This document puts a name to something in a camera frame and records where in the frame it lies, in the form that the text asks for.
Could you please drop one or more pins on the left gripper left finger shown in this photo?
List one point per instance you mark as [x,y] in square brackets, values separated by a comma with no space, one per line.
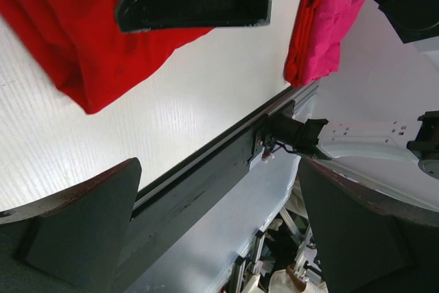
[70,241]

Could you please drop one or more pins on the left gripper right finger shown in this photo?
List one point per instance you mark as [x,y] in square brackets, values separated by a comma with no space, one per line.
[367,241]

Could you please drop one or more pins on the red t shirt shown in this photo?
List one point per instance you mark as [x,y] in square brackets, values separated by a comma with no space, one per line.
[80,47]
[299,42]

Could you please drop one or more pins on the pink t shirt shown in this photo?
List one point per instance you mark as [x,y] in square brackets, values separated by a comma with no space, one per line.
[331,23]

